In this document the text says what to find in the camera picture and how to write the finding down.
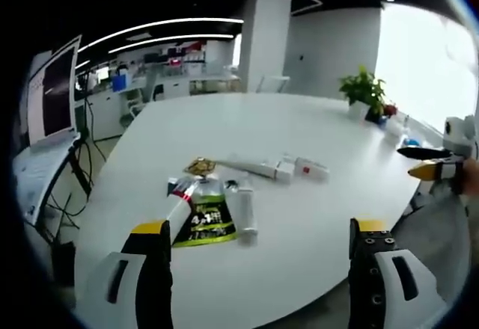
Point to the white red label skincare box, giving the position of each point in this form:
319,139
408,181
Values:
310,169

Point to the blue round object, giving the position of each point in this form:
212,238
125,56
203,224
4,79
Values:
412,141

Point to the white skincare bottle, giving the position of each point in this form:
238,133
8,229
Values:
247,213

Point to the open laptop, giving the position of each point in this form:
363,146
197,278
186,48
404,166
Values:
56,89

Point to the small black item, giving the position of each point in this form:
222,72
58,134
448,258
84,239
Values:
231,184

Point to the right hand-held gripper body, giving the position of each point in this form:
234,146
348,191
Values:
458,134

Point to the black green skincare pouch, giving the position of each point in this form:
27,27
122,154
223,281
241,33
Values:
209,220

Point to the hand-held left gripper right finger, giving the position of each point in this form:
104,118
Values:
368,280

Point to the person's grey trouser leg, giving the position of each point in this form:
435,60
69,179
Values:
430,239

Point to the white chair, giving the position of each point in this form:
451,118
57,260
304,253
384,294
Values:
132,106

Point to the white red striped skincare tube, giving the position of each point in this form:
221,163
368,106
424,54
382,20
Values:
181,203

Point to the green potted plant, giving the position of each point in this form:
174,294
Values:
365,89

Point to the blue box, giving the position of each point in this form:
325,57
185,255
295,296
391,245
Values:
119,83

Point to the gold round snack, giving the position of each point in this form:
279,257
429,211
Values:
199,166

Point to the red flower dark pot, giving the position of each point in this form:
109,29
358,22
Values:
381,113

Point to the long white skincare tube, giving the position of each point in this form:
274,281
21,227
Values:
258,169

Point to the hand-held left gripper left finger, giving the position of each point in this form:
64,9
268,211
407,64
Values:
149,280

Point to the person's right hand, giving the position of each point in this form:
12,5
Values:
471,177

